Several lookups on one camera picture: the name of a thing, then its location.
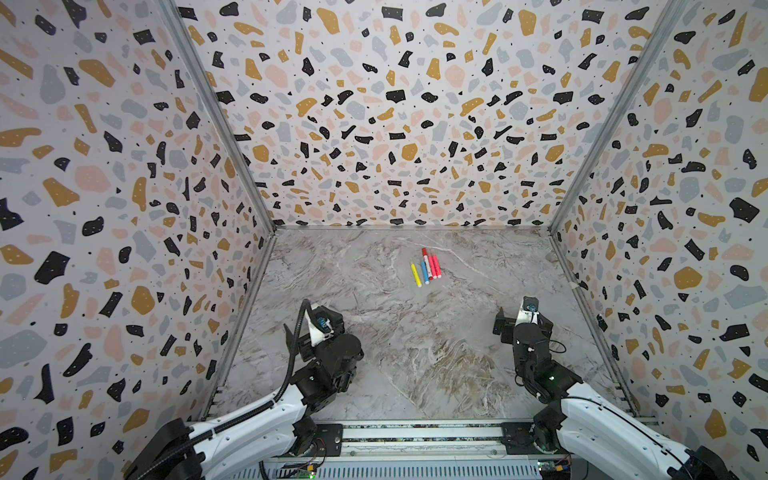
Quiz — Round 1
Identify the blue green pen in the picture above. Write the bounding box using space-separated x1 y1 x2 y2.
421 259 430 285

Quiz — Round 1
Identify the yellow highlighter pen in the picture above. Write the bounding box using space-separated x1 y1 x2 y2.
411 263 423 288

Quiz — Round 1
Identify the bright pink highlighter pen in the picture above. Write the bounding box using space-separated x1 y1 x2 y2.
428 255 438 279

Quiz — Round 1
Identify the white pen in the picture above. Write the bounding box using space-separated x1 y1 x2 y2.
423 255 433 281

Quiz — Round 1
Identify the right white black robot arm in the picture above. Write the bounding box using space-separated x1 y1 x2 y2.
493 297 735 479

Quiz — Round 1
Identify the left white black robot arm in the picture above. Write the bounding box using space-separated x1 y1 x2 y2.
124 300 364 479

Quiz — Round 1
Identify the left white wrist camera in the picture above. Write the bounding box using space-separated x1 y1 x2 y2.
305 306 334 347

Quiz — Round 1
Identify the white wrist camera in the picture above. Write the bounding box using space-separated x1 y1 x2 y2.
305 306 334 347
515 296 539 324

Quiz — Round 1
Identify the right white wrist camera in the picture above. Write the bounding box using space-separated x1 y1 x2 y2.
515 296 539 324

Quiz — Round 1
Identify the black corrugated cable hose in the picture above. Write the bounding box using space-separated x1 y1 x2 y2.
128 298 314 480

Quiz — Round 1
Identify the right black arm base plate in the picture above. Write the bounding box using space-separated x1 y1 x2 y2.
500 421 570 455

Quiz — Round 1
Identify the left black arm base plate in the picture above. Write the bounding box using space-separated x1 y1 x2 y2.
275 418 344 458

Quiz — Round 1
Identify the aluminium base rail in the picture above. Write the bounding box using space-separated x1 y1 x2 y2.
161 417 679 480

